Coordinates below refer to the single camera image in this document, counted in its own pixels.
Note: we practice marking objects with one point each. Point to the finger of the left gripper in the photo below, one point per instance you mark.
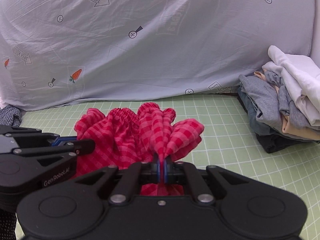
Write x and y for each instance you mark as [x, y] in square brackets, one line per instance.
[76, 147]
[39, 139]

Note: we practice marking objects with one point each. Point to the blue plaid garment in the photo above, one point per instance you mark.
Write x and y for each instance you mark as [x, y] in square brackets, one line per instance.
[10, 116]

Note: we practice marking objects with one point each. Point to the blue-grey folded garment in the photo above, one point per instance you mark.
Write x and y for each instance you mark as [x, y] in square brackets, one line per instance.
[252, 112]

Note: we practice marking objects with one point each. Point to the grey carrot print sheet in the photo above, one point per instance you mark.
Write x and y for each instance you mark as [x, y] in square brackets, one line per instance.
[56, 52]

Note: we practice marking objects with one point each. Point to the green grid mat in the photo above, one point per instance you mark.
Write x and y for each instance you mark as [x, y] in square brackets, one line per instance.
[229, 142]

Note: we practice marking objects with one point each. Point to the grey folded garment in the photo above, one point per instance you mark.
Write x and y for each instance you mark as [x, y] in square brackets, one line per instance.
[274, 106]

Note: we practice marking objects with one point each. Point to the red checked shorts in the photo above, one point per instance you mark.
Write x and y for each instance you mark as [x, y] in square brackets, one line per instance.
[123, 137]

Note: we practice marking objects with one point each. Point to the dark folded garment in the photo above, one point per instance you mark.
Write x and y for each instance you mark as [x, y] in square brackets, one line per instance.
[274, 142]

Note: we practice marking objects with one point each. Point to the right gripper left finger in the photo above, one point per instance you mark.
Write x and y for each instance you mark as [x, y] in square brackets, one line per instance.
[133, 178]

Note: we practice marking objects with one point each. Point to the white folded garment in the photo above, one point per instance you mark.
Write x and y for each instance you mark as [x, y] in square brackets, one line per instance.
[301, 78]

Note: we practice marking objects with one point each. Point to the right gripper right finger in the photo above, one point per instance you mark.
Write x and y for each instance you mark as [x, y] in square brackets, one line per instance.
[188, 176]

